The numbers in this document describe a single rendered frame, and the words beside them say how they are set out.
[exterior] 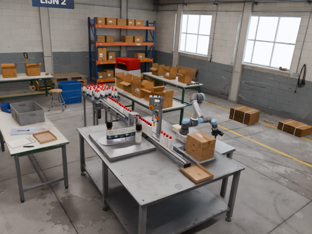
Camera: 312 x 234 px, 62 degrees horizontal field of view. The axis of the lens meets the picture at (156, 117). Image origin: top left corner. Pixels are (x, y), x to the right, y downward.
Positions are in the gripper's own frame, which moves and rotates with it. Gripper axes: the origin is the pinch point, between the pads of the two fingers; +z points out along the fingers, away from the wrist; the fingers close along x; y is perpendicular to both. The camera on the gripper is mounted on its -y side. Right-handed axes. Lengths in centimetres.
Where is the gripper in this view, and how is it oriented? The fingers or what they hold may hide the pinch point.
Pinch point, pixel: (217, 139)
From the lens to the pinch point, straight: 379.8
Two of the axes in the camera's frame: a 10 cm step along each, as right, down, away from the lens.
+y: -7.8, -2.3, 5.8
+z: 2.6, 7.3, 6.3
